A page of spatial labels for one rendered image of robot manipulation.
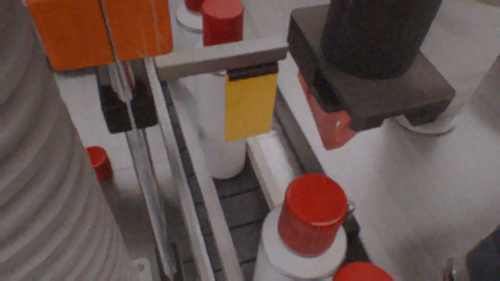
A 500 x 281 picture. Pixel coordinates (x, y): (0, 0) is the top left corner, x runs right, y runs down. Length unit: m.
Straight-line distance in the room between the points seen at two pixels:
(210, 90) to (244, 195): 0.14
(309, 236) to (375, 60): 0.10
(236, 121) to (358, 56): 0.08
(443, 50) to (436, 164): 0.14
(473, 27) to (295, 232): 0.31
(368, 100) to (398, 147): 0.30
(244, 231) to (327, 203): 0.22
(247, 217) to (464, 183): 0.26
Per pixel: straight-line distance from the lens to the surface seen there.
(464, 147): 0.57
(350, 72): 0.25
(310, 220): 0.21
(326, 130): 0.29
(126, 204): 0.52
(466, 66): 0.50
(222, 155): 0.42
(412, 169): 0.52
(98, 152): 0.53
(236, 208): 0.44
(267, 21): 0.77
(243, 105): 0.23
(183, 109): 0.42
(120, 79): 0.17
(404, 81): 0.25
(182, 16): 0.39
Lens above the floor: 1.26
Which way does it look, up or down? 51 degrees down
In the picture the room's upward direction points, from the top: 5 degrees clockwise
